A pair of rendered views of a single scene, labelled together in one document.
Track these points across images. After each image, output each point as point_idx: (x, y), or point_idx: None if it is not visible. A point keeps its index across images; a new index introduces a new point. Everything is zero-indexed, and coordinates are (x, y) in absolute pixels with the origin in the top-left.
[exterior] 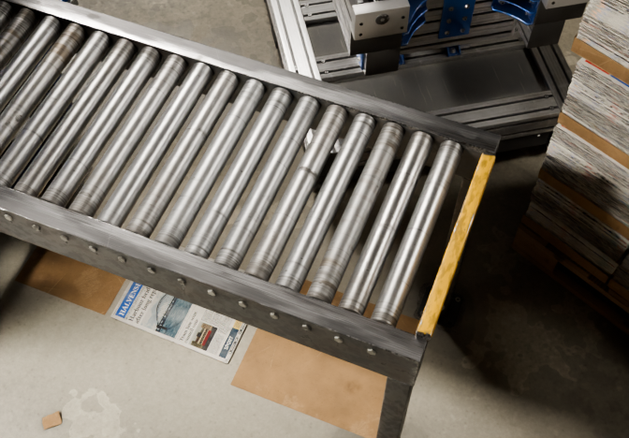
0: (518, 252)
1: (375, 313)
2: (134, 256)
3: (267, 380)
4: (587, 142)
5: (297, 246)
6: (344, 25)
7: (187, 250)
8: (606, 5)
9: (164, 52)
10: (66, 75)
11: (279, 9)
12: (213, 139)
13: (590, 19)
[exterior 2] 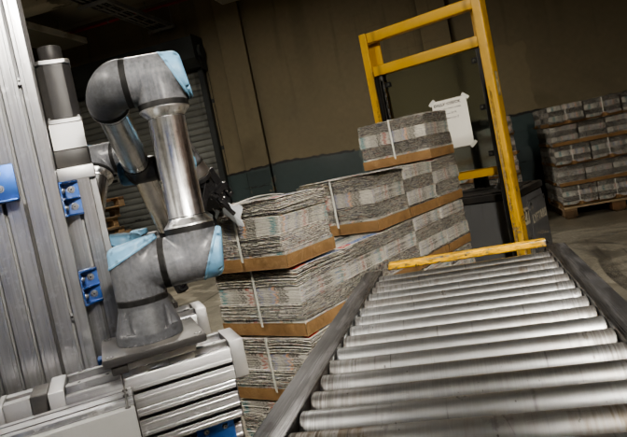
0: None
1: (544, 256)
2: (620, 297)
3: None
4: (322, 329)
5: (522, 274)
6: (215, 403)
7: (579, 290)
8: (285, 216)
9: (326, 374)
10: (404, 403)
11: None
12: (440, 320)
13: (283, 235)
